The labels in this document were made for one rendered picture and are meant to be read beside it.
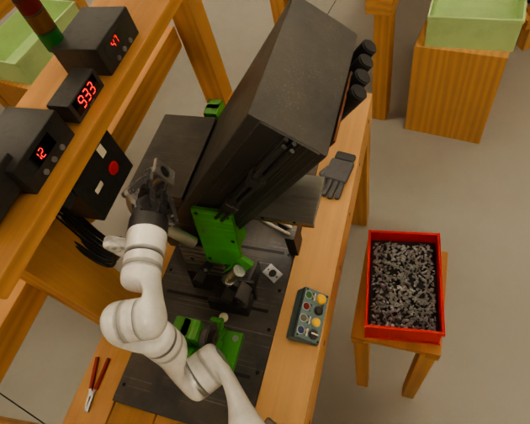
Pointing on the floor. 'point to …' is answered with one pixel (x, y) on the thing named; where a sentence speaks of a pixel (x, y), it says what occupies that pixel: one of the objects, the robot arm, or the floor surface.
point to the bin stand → (417, 371)
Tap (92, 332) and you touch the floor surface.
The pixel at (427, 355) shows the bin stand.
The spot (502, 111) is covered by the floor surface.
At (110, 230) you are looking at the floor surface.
